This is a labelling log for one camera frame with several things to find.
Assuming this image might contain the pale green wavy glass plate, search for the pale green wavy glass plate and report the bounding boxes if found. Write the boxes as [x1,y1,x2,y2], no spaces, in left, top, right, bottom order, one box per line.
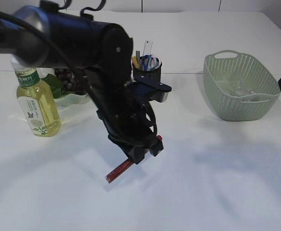
[36,67,90,108]

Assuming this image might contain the black mesh pen holder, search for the black mesh pen holder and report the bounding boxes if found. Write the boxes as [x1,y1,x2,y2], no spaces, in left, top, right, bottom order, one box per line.
[132,61,162,81]

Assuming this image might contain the yellow tea bottle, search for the yellow tea bottle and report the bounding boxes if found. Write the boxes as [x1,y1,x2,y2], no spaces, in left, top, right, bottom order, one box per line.
[11,56,61,137]

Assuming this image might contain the pale green woven basket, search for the pale green woven basket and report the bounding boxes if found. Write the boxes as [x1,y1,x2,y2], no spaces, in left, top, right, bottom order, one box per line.
[203,50,281,121]

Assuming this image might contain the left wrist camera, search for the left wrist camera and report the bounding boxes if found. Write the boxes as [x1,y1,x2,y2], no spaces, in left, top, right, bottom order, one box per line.
[132,76,172,103]

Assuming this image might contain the silver marker pen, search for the silver marker pen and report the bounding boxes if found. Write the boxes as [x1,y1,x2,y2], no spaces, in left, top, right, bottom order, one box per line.
[136,51,141,68]

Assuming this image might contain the purple artificial grape bunch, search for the purple artificial grape bunch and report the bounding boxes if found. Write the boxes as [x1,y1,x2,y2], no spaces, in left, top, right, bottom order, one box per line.
[37,68,87,99]

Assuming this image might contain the clear plastic ruler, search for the clear plastic ruler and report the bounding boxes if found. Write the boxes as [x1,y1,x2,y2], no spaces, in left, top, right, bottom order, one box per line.
[142,40,153,56]

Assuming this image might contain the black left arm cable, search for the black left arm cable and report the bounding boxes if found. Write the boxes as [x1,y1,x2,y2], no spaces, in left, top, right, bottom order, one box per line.
[39,0,107,20]

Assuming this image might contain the gold marker pen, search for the gold marker pen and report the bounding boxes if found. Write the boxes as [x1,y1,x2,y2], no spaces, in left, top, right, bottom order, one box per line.
[132,56,141,70]

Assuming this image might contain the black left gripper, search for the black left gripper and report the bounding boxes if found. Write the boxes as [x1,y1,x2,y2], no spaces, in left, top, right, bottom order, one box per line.
[96,96,164,164]

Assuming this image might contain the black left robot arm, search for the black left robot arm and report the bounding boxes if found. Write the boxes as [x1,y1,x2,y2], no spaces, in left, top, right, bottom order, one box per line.
[0,0,171,164]

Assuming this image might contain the blue scissors with cover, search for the blue scissors with cover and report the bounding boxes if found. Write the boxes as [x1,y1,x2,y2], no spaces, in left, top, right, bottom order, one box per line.
[141,54,153,71]

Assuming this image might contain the red marker pen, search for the red marker pen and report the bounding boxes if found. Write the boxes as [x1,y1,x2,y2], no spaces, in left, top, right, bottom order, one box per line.
[105,135,164,184]

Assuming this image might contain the pink scissors with purple cover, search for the pink scissors with purple cover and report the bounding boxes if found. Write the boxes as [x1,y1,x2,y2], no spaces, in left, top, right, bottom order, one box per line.
[148,55,160,71]

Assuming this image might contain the clear plastic sheet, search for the clear plastic sheet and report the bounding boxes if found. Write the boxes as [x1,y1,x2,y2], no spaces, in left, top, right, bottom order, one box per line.
[230,80,254,97]

